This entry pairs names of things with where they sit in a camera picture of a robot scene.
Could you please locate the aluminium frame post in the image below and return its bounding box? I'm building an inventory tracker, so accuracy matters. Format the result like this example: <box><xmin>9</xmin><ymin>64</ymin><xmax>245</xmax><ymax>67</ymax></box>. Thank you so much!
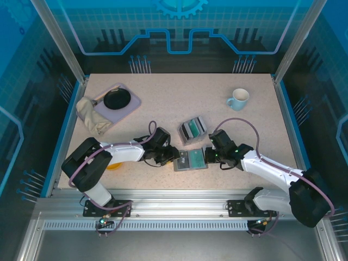
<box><xmin>273</xmin><ymin>0</ymin><xmax>328</xmax><ymax>85</ymax></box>
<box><xmin>30</xmin><ymin>0</ymin><xmax>89</xmax><ymax>84</ymax></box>

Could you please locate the metal lower shelf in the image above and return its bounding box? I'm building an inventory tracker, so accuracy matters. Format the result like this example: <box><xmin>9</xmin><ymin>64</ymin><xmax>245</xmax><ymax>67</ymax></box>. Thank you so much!
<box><xmin>16</xmin><ymin>212</ymin><xmax>335</xmax><ymax>261</ymax></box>

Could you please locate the teal credit card grey back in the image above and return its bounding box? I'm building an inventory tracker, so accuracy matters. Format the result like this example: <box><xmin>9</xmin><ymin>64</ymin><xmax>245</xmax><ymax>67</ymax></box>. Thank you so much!
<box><xmin>190</xmin><ymin>150</ymin><xmax>205</xmax><ymax>169</ymax></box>

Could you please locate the wooden stick utensil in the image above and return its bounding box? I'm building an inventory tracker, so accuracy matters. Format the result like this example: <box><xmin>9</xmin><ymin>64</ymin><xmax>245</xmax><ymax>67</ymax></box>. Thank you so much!
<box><xmin>94</xmin><ymin>85</ymin><xmax>121</xmax><ymax>99</ymax></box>

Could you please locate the lavender tray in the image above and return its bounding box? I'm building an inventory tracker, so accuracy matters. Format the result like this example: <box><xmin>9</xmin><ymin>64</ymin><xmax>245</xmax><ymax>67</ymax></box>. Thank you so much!
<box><xmin>91</xmin><ymin>83</ymin><xmax>142</xmax><ymax>125</ymax></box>

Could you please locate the light blue mug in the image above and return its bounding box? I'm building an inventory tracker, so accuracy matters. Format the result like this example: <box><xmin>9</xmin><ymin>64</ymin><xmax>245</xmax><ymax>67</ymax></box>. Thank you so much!
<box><xmin>226</xmin><ymin>88</ymin><xmax>250</xmax><ymax>111</ymax></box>

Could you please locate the blue table edge strip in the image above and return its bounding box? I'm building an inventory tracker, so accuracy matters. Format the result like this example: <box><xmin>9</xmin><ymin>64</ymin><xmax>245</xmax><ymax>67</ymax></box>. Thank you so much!
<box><xmin>40</xmin><ymin>80</ymin><xmax>83</xmax><ymax>198</ymax></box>
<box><xmin>279</xmin><ymin>80</ymin><xmax>321</xmax><ymax>198</ymax></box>

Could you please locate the beige cloth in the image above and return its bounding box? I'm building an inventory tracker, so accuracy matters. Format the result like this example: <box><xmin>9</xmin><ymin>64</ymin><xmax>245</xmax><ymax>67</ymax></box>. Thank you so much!
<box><xmin>75</xmin><ymin>96</ymin><xmax>114</xmax><ymax>136</ymax></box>

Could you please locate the grey card holder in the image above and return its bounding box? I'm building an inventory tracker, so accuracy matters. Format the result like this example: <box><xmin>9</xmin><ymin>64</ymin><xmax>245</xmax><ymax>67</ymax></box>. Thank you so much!
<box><xmin>173</xmin><ymin>148</ymin><xmax>209</xmax><ymax>172</ymax></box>

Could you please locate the slotted metal cable duct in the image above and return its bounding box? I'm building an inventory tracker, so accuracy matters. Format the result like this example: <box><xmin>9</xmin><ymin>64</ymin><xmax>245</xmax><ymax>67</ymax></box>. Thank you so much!
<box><xmin>42</xmin><ymin>221</ymin><xmax>250</xmax><ymax>232</ymax></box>

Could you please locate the black plate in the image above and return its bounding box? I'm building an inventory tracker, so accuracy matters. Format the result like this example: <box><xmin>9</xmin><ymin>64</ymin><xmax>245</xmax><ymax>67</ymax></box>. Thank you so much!
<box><xmin>103</xmin><ymin>88</ymin><xmax>132</xmax><ymax>110</ymax></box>

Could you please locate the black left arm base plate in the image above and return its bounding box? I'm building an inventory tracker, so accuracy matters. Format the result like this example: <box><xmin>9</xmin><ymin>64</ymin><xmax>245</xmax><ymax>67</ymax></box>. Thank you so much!
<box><xmin>83</xmin><ymin>200</ymin><xmax>133</xmax><ymax>218</ymax></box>

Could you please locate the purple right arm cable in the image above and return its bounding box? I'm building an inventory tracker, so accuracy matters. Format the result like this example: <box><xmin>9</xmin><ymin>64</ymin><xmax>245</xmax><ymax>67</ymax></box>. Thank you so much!
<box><xmin>214</xmin><ymin>117</ymin><xmax>335</xmax><ymax>236</ymax></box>

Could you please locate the dark credit card white print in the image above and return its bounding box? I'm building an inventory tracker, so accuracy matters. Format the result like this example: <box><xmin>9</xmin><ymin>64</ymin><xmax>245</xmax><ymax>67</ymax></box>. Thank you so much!
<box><xmin>178</xmin><ymin>151</ymin><xmax>191</xmax><ymax>169</ymax></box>

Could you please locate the aluminium frame rail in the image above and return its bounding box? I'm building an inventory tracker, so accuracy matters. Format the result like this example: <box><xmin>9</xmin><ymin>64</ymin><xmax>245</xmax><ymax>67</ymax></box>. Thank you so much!
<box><xmin>35</xmin><ymin>189</ymin><xmax>326</xmax><ymax>222</ymax></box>

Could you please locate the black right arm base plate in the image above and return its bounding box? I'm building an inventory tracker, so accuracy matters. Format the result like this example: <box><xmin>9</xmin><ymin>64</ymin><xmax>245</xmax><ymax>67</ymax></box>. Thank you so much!
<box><xmin>227</xmin><ymin>200</ymin><xmax>277</xmax><ymax>218</ymax></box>

